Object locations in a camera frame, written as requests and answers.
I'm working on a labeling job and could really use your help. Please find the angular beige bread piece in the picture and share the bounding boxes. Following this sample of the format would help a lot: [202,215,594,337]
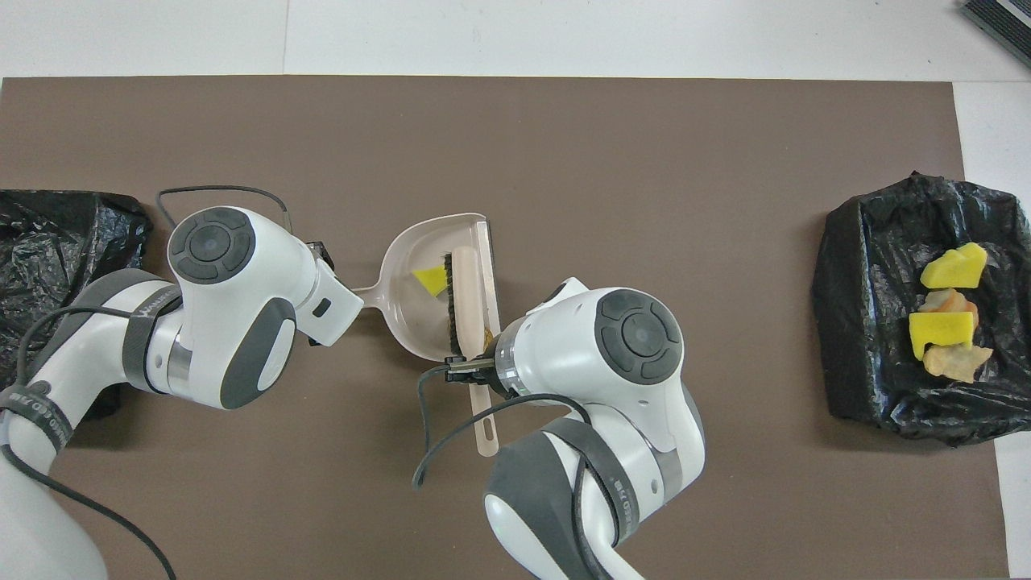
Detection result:
[923,342,996,383]

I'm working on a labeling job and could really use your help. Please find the brown table mat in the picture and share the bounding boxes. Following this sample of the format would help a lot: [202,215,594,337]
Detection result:
[0,76,1011,580]

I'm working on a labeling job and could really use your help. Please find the yellow sponge piece with tail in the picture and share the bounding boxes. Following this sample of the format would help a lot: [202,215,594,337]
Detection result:
[909,310,977,362]

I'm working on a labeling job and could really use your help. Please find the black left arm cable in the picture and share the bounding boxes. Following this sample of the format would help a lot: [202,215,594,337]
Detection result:
[0,185,289,580]

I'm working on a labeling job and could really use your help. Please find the grey ridged device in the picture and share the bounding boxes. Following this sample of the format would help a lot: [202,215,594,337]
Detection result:
[960,0,1031,69]

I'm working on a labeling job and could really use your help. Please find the small yellow sponge wedge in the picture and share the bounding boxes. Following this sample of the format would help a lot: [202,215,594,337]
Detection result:
[412,264,452,299]

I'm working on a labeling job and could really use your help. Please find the black bag-lined bin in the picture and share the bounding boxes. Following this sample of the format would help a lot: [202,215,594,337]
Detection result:
[0,189,154,421]
[812,172,1031,446]

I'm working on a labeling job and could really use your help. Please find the beige hand brush black bristles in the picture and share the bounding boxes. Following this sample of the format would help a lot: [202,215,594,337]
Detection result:
[439,248,502,458]

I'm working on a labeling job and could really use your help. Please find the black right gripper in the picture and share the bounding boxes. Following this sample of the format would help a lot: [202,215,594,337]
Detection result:
[445,356,502,394]

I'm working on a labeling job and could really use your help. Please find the beige plastic dustpan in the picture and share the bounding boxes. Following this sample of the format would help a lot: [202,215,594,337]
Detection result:
[352,213,502,363]

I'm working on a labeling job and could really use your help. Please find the round beige bread piece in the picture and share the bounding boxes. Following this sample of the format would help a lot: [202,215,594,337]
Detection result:
[918,288,980,327]

